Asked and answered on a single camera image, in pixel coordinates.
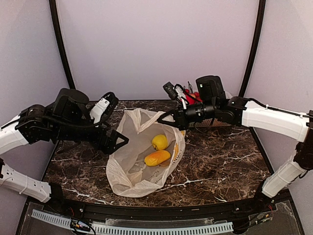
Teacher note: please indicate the banana print plastic bag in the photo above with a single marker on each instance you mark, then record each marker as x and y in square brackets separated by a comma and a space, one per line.
[126, 171]

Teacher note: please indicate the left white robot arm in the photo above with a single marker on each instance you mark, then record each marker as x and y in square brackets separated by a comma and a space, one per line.
[66, 119]

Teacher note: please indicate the left black frame post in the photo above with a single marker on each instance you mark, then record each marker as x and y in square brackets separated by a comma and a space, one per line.
[60, 43]

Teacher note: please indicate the black front rail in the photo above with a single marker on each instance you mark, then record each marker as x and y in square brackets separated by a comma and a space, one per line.
[231, 211]

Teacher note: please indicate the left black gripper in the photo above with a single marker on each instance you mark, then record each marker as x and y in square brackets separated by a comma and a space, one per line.
[109, 147]

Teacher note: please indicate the white slotted cable duct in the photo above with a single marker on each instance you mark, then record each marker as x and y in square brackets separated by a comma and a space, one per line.
[135, 227]

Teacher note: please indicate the red cherry bunch toy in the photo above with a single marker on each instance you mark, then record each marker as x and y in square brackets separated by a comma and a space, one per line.
[191, 96]

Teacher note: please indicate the yellow orange toy mango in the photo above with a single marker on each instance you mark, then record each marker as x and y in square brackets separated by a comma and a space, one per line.
[157, 158]

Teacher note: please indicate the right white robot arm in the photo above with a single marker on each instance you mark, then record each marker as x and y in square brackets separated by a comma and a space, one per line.
[246, 112]

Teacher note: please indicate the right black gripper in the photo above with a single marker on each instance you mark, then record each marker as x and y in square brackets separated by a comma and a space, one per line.
[180, 119]

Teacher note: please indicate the white plastic basket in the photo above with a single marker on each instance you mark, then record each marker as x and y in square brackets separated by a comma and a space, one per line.
[207, 122]

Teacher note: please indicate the black frame post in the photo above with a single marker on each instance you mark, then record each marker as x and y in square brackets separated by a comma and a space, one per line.
[254, 47]
[60, 43]

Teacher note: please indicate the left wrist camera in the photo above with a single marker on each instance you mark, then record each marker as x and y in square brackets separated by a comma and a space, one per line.
[103, 109]

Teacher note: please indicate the right black frame post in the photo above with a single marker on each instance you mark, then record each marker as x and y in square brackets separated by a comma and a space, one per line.
[254, 47]

